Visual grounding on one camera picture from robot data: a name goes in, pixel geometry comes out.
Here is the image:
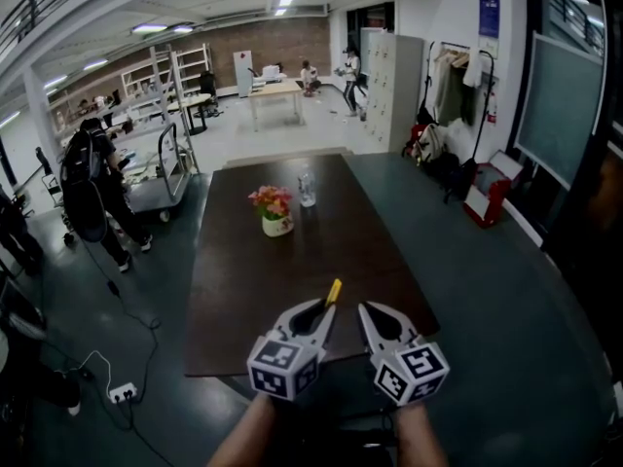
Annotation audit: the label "red and white box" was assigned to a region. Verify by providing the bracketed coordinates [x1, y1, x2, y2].
[461, 149, 526, 229]

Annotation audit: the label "white metal rack frame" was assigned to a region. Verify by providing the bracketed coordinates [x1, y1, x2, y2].
[148, 43, 202, 175]

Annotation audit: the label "black floor cable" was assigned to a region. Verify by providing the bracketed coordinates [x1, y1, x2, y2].
[80, 238, 176, 467]

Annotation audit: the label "grey metal lockers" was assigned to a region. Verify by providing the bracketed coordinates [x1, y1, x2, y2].
[359, 27, 425, 155]

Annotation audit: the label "person's left forearm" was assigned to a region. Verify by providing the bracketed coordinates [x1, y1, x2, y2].
[206, 393, 279, 467]

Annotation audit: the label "blue wall poster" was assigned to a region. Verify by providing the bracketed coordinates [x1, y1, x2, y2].
[478, 0, 501, 38]

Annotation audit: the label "white cable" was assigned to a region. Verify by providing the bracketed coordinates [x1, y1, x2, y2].
[67, 349, 114, 389]

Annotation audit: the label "person's right forearm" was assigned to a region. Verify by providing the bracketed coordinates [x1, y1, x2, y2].
[392, 400, 450, 467]

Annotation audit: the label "green hanging jacket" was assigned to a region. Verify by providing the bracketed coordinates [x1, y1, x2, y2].
[432, 54, 476, 126]

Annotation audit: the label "white power strip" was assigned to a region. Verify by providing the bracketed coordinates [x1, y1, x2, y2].
[108, 381, 139, 405]

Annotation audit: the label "round white table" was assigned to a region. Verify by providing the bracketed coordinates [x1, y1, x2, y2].
[166, 93, 214, 136]

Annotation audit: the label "yellow utility knife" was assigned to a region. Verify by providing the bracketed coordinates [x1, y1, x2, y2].
[322, 277, 344, 309]

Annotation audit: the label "large green board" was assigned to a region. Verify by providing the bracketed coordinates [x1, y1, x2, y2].
[513, 30, 605, 192]

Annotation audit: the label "white hanging shirt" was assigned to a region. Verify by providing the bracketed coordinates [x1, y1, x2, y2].
[461, 52, 490, 89]

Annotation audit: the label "clear glass cup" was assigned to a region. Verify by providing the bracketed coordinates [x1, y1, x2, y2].
[297, 164, 318, 208]

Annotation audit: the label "grey platform trolley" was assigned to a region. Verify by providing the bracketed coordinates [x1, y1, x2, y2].
[122, 123, 195, 224]

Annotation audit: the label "black coat rack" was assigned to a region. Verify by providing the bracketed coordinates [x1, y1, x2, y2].
[421, 40, 499, 174]

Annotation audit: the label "white pot with flowers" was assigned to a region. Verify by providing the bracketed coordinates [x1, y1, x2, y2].
[247, 184, 296, 238]

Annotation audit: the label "light wooden table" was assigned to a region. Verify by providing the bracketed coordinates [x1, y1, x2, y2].
[248, 78, 307, 133]

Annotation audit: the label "white backpack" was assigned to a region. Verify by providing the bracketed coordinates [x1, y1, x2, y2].
[416, 123, 448, 163]

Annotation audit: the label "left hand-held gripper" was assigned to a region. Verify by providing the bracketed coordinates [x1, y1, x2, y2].
[246, 299, 339, 403]

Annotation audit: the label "white shelving unit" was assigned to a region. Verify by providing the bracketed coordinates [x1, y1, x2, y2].
[120, 42, 214, 99]

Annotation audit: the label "white standing panel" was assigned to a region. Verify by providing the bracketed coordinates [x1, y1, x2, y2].
[232, 50, 255, 99]

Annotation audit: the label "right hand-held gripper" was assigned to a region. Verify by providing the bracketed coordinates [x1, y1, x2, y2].
[357, 300, 452, 406]

